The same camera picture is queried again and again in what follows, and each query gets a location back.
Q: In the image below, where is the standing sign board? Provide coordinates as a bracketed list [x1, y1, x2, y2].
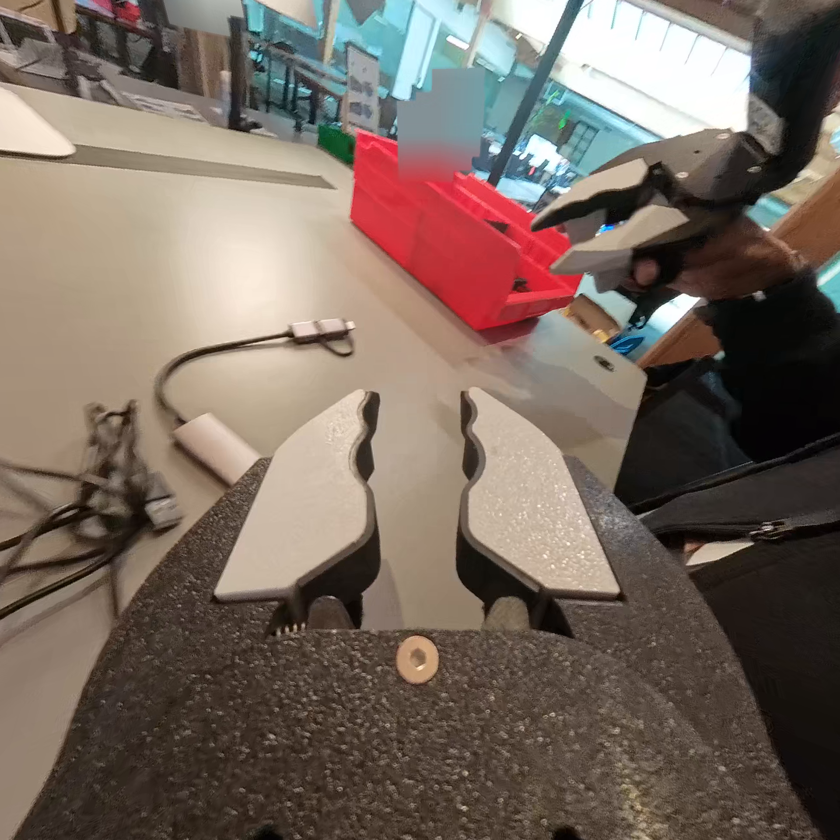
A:
[343, 43, 383, 137]

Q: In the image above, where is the person's right hand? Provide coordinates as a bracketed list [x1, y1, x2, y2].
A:
[632, 210, 813, 303]

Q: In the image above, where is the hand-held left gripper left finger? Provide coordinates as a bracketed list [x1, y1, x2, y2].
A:
[214, 388, 382, 605]

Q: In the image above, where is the person's right forearm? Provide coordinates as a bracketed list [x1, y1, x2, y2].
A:
[694, 268, 840, 462]

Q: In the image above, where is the black usb-c cable bundle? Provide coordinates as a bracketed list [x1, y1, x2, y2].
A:
[0, 399, 185, 622]

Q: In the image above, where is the brown cardboard box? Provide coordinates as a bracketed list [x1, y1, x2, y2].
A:
[566, 294, 623, 345]

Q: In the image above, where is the person's black clothing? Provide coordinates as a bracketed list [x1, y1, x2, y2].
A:
[613, 387, 840, 840]

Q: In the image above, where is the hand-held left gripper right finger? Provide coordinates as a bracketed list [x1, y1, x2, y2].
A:
[457, 386, 623, 613]

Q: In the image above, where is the grey table cable slot cover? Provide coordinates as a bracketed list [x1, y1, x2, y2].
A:
[71, 143, 337, 191]

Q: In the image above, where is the green box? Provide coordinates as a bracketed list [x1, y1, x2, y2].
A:
[318, 122, 359, 166]

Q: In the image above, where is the red plastic bin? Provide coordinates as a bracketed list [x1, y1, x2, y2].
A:
[349, 128, 585, 332]

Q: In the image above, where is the white usb hub with cable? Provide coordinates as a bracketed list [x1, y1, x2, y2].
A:
[154, 317, 358, 488]

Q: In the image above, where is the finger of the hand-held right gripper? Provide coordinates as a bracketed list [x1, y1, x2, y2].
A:
[549, 205, 690, 294]
[530, 159, 658, 245]

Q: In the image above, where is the black slanted pole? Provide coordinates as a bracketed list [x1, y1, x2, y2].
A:
[488, 0, 586, 189]

